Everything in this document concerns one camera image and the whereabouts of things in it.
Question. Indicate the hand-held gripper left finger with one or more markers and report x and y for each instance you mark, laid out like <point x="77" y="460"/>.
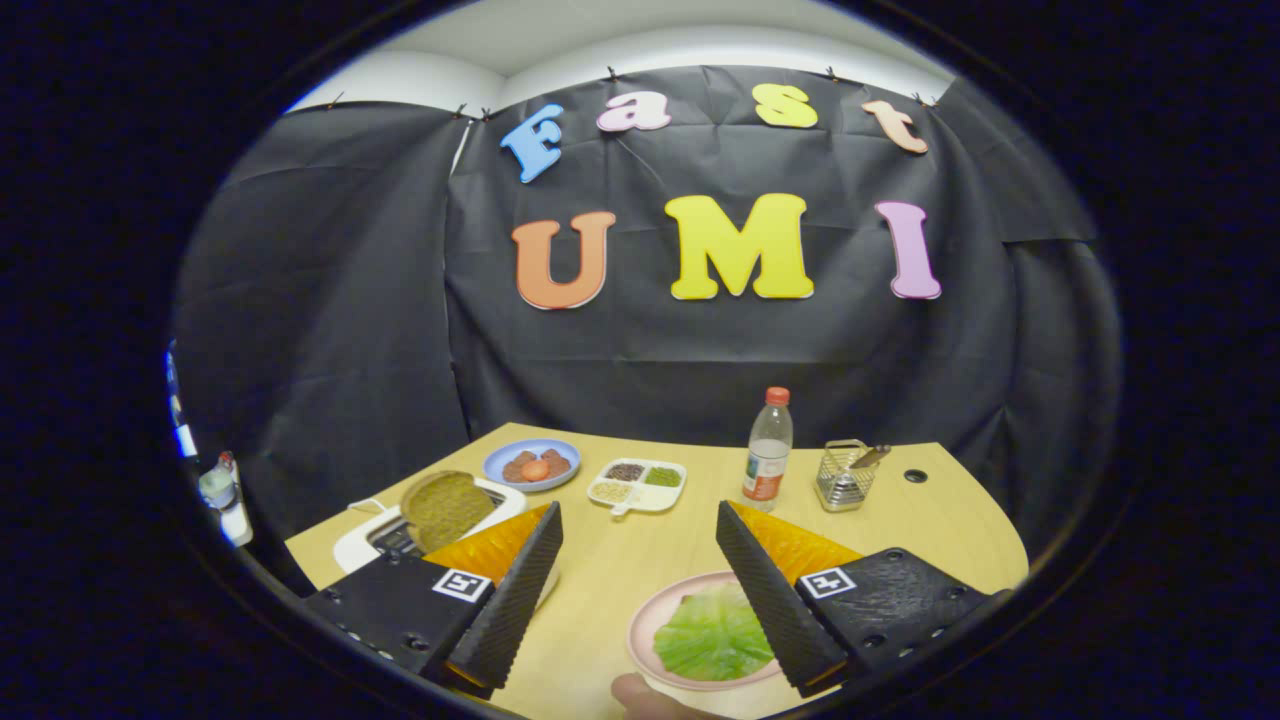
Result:
<point x="510" y="610"/>

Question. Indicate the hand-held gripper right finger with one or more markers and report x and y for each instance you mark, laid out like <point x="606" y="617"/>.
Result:
<point x="775" y="610"/>

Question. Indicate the green lettuce leaf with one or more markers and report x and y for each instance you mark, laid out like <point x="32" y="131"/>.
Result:
<point x="710" y="640"/>

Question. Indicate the round-topped toast slice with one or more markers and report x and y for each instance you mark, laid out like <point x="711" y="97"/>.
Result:
<point x="445" y="510"/>

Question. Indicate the clear bottle with red cap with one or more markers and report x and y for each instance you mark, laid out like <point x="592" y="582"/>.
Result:
<point x="765" y="480"/>

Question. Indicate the pink round plate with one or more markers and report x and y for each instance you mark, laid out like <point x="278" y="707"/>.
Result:
<point x="645" y="620"/>

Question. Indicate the red food slices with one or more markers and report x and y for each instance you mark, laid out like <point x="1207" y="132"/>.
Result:
<point x="535" y="468"/>

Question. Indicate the blue round plate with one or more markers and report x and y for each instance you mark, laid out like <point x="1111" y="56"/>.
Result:
<point x="492" y="466"/>

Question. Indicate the beige seeds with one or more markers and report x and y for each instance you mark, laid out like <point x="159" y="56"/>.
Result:
<point x="611" y="491"/>

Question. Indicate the white divided tray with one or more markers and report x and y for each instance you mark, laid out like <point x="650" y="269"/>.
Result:
<point x="655" y="497"/>

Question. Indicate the white toaster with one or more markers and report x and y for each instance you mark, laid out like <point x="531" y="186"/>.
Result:
<point x="350" y="545"/>

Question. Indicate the green seasoning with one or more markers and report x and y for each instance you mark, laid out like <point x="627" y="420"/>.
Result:
<point x="662" y="477"/>

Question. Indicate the dark brown seeds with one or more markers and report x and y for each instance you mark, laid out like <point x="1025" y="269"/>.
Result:
<point x="625" y="471"/>

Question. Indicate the black backdrop cloth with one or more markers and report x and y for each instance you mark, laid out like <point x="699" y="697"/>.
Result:
<point x="650" y="360"/>

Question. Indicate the white plastic bottle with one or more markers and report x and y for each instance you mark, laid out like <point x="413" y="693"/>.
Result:
<point x="228" y="500"/>

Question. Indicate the blue and white object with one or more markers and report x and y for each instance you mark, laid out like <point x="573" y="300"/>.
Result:
<point x="180" y="410"/>

